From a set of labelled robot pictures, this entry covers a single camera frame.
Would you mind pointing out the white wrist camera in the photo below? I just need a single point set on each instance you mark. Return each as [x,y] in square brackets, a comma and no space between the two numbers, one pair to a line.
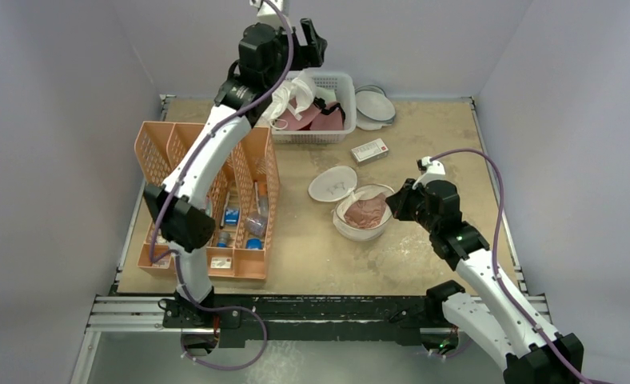
[431,170]
[267,13]

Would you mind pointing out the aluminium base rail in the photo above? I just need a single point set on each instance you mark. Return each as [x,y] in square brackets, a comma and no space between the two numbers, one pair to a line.
[239,318]

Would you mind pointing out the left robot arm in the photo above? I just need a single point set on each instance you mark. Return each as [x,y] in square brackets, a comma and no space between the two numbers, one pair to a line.
[266,54]

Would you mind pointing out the pink lace bra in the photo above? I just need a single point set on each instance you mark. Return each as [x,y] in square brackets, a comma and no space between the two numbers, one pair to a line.
[366,214]

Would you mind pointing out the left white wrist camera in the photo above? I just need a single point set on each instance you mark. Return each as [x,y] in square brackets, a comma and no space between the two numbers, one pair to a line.
[267,13]

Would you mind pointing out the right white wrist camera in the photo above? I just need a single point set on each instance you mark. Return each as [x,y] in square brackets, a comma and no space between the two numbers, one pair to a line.
[431,170]

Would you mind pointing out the orange plastic file organizer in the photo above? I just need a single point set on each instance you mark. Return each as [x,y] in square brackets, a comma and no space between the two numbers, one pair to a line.
[242,198]

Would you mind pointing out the metal corner bracket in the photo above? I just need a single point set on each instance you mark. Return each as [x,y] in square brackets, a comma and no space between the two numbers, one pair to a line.
[166,100]

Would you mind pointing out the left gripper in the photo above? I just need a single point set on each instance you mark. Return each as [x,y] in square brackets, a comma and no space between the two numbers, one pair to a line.
[313,54]

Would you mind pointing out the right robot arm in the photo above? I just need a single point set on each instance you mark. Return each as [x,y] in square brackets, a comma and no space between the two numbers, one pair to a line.
[526,347]

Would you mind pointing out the white and red box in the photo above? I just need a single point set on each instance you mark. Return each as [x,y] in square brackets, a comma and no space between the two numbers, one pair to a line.
[369,152]

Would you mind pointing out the small labelled box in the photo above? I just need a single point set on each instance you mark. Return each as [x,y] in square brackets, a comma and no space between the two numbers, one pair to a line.
[220,263]

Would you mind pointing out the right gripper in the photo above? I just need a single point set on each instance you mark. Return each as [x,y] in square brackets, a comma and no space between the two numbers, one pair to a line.
[401,200]

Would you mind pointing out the white satin bra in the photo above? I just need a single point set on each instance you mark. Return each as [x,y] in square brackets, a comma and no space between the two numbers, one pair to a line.
[292,105]

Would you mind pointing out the pink bra with black straps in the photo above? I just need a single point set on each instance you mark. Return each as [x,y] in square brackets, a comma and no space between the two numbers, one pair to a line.
[319,116]

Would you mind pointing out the white mesh laundry bag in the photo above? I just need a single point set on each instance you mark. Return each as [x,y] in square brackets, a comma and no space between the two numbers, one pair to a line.
[339,185]

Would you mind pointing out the white plastic laundry basket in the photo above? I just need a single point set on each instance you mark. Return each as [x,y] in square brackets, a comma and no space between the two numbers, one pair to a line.
[331,86]

